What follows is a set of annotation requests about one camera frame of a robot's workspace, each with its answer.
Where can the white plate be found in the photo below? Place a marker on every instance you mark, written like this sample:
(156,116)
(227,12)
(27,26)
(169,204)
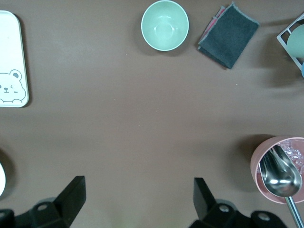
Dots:
(1,178)

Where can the light green cup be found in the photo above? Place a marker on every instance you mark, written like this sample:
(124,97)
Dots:
(297,42)

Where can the clear ice pieces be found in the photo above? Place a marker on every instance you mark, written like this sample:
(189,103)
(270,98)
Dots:
(291,147)

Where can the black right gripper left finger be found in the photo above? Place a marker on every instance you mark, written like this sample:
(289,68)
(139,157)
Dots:
(69,202)

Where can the light green bowl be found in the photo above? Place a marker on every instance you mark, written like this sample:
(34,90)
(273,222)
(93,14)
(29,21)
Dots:
(165,26)

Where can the pink bowl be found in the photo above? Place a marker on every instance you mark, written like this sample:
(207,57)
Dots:
(255,166)

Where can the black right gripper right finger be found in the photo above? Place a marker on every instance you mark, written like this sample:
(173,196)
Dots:
(204,204)

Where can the cream tray with bear print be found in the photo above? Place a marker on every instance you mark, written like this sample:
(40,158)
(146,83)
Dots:
(12,47)

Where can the metal scoop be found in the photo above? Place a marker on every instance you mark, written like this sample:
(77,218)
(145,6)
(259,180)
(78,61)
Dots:
(280,180)

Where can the light blue cup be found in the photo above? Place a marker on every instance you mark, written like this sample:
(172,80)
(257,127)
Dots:
(303,70)

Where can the dark folded cloth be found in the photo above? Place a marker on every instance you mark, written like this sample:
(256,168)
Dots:
(228,38)

